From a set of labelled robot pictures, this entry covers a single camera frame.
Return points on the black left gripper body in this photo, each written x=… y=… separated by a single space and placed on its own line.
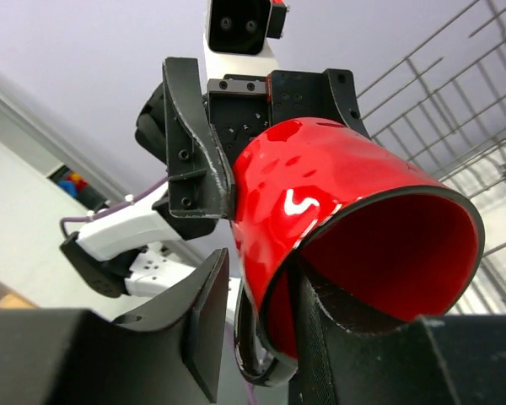
x=237 y=110

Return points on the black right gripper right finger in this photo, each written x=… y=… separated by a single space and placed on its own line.
x=351 y=353

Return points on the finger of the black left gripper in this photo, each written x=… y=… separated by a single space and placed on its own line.
x=200 y=183
x=329 y=95

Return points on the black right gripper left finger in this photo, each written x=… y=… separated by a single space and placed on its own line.
x=166 y=351

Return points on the red mug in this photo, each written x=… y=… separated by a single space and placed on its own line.
x=313 y=194

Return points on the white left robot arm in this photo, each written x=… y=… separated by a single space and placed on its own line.
x=109 y=241

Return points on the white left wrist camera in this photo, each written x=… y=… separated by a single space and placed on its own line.
x=237 y=34

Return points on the grey wire dish rack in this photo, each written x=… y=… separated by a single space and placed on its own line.
x=442 y=107

